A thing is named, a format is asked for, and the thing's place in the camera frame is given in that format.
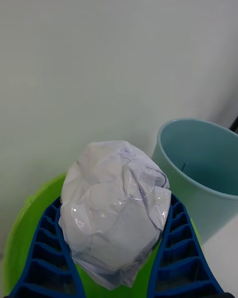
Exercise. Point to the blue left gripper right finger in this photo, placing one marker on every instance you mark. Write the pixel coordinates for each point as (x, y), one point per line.
(200, 258)

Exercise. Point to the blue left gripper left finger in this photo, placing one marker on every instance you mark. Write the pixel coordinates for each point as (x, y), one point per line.
(49, 260)

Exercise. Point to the paper ball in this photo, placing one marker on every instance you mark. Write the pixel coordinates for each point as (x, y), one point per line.
(111, 216)

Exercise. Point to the pale blue plastic bin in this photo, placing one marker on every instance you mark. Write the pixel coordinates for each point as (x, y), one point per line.
(198, 203)

